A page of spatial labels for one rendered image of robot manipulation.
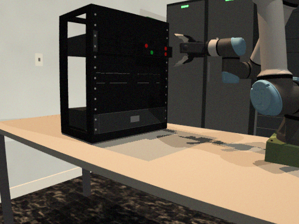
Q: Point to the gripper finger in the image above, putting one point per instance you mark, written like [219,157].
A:
[185,38]
[185,59]

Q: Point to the black server rack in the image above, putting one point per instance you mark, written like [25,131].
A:
[121,105]

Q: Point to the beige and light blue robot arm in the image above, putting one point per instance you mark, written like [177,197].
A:
[276,91]

